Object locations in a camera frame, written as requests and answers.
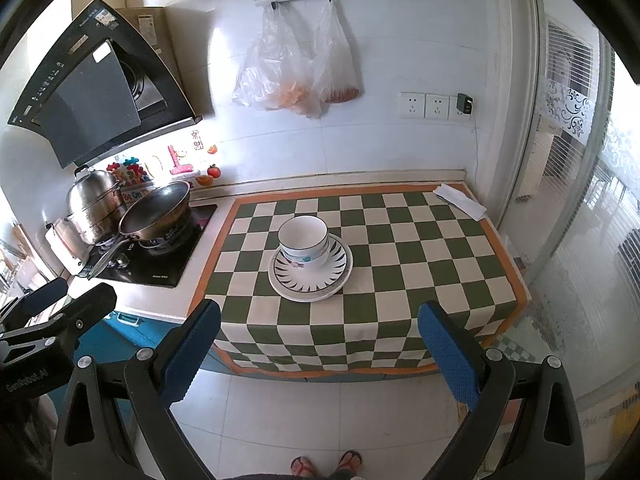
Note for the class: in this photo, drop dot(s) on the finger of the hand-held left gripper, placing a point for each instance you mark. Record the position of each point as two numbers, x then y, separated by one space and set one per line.
87 310
42 297

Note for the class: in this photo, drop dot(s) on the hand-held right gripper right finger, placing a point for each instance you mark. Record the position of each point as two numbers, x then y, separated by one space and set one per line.
450 360

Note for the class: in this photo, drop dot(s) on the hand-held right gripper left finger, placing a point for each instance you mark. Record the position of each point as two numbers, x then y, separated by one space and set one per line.
192 355

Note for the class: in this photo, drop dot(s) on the striped rim plate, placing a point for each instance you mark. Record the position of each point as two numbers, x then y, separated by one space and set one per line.
292 280

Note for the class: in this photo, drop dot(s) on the plain white plate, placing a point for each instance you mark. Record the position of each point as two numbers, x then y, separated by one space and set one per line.
312 297

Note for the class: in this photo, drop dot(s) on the blue flower print bowl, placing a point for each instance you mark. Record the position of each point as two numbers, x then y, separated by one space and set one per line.
302 242

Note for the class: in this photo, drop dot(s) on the plain white bowl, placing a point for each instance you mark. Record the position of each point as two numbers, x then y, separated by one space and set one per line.
334 247

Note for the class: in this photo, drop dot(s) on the person's left forearm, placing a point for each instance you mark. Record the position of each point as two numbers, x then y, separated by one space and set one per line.
20 440

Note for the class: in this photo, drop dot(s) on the blue base cabinet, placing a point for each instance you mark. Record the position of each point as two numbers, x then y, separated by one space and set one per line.
145 332

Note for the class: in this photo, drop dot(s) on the white kettle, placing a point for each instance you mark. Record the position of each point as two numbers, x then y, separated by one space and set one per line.
67 250

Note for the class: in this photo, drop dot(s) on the black gas stove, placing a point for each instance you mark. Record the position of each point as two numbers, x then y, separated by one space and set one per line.
165 260

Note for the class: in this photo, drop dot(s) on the green white checkered tablecloth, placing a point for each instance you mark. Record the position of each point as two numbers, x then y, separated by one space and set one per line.
400 270

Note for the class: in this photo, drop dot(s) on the stainless steel pot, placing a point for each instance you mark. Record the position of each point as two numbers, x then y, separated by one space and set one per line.
95 200

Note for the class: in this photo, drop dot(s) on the dark wok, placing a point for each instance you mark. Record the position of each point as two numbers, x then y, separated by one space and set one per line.
155 210

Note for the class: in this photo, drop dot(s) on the person's right foot in sandal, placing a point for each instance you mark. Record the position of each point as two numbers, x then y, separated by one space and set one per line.
348 461

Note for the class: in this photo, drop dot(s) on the folded white paper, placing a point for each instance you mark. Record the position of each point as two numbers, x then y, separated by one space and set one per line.
460 200

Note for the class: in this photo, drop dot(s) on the black range hood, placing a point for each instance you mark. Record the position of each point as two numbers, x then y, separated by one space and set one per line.
90 100

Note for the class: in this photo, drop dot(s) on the glass sliding door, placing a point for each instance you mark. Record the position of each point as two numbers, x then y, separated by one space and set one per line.
565 185

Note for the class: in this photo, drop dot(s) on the black plug-in charger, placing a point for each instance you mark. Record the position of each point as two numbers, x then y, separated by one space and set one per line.
465 104

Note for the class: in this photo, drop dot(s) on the large clear plastic bag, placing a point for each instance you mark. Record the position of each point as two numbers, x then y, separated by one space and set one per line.
272 70

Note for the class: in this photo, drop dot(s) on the small clear plastic bag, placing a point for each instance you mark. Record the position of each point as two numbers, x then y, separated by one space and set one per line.
337 70

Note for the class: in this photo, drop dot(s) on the group of colourful wall stickers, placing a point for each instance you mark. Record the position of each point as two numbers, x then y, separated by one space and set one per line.
175 167

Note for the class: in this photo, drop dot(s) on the white wall socket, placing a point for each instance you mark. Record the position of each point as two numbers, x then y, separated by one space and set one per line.
436 106
412 105

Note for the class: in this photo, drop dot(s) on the brown exhaust duct cover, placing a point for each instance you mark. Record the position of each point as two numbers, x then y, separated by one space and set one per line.
150 35

